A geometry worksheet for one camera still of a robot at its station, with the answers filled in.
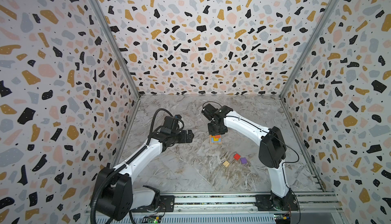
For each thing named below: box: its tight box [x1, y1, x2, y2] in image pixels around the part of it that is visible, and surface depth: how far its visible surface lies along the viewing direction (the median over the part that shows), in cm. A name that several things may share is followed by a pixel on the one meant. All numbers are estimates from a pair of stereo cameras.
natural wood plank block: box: [209, 139, 223, 146], surface depth 97 cm
